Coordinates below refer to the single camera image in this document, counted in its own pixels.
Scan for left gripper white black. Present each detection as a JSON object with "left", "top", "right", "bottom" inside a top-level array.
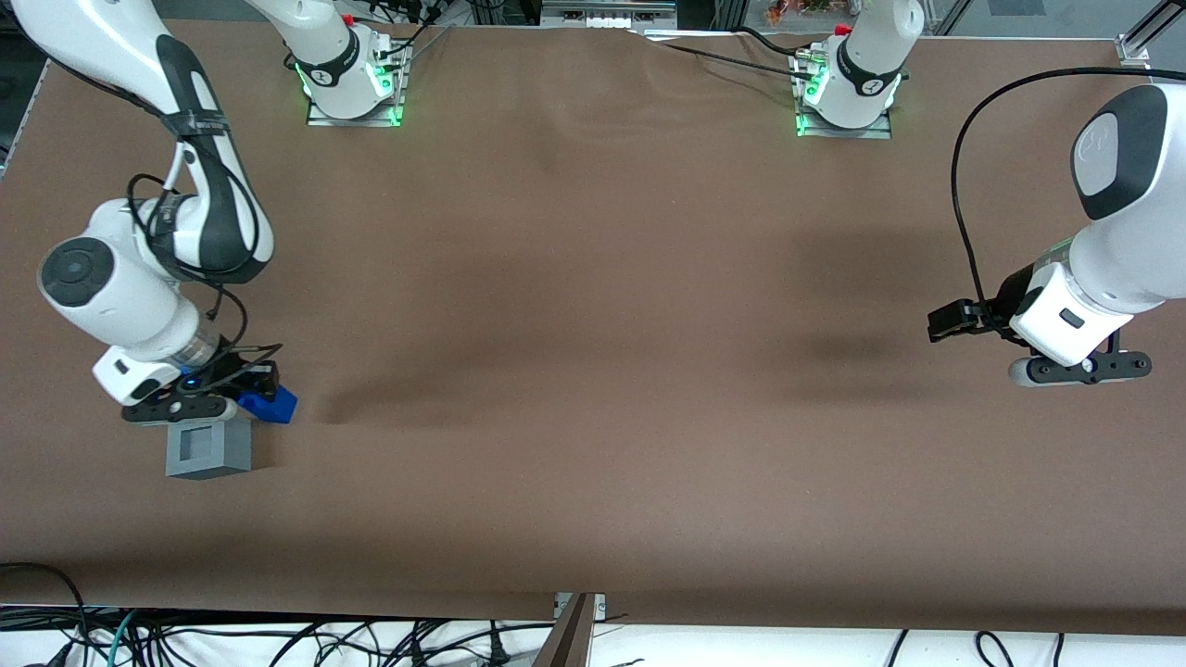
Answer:
[{"left": 928, "top": 262, "right": 1133, "bottom": 368}]

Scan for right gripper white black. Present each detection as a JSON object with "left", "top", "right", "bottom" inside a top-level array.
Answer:
[{"left": 93, "top": 345, "right": 280, "bottom": 406}]

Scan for blue plastic part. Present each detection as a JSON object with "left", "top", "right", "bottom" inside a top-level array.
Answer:
[{"left": 236, "top": 384, "right": 299, "bottom": 425}]

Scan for gray square base block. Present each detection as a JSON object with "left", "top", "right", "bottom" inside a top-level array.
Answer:
[{"left": 165, "top": 414, "right": 254, "bottom": 481}]

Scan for brown table cover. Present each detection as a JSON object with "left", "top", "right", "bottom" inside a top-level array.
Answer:
[{"left": 0, "top": 17, "right": 1186, "bottom": 638}]

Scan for white power strip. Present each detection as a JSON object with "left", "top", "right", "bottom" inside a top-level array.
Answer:
[{"left": 542, "top": 0, "right": 677, "bottom": 29}]

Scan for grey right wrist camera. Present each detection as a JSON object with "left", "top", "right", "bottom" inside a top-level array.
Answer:
[{"left": 122, "top": 394, "right": 238, "bottom": 425}]

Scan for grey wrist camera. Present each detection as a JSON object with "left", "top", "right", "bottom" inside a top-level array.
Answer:
[
  {"left": 122, "top": 394, "right": 238, "bottom": 425},
  {"left": 1008, "top": 352, "right": 1153, "bottom": 387}
]

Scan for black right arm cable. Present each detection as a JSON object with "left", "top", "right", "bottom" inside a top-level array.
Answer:
[{"left": 128, "top": 111, "right": 281, "bottom": 371}]

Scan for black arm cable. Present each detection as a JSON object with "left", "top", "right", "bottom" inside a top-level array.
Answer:
[
  {"left": 128, "top": 111, "right": 281, "bottom": 371},
  {"left": 951, "top": 67, "right": 1186, "bottom": 321}
]

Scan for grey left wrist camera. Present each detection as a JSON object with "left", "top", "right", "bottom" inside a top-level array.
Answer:
[{"left": 1008, "top": 352, "right": 1153, "bottom": 387}]

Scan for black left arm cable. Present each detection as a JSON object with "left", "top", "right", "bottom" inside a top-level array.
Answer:
[{"left": 951, "top": 67, "right": 1186, "bottom": 321}]

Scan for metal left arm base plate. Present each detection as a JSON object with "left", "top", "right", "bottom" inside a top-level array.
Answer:
[{"left": 795, "top": 46, "right": 895, "bottom": 140}]

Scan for tangled black floor cables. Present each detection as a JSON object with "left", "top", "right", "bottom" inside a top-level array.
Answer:
[{"left": 0, "top": 562, "right": 557, "bottom": 667}]

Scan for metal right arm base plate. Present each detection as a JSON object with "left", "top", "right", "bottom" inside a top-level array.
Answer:
[{"left": 306, "top": 42, "right": 409, "bottom": 128}]

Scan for teal floor cable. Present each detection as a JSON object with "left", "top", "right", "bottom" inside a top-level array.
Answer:
[{"left": 107, "top": 610, "right": 140, "bottom": 667}]

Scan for aluminium frame profile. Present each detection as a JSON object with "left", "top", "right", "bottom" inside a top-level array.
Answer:
[{"left": 1126, "top": 0, "right": 1186, "bottom": 47}]

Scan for black cable on table cover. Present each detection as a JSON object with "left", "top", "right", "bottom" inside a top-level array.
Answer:
[{"left": 639, "top": 28, "right": 821, "bottom": 84}]

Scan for aluminium profile post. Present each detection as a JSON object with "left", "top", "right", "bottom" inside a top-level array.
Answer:
[{"left": 533, "top": 593, "right": 596, "bottom": 667}]

